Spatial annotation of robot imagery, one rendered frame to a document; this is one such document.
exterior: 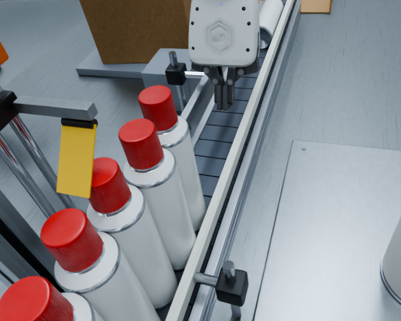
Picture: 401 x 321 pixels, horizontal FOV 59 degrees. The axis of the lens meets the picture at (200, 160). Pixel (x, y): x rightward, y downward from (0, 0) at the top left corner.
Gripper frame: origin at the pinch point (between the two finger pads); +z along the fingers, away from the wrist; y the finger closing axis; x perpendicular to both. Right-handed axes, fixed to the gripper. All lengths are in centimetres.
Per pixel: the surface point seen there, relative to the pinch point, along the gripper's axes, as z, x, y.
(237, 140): 5.0, -5.6, 3.7
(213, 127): 6.2, 1.4, -2.4
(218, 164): 9.0, -6.4, 0.9
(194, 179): 4.1, -20.2, 2.4
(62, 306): 1.7, -41.6, 2.0
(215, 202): 9.0, -16.7, 3.8
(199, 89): -1.3, -2.0, -3.5
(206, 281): 13.0, -26.2, 5.8
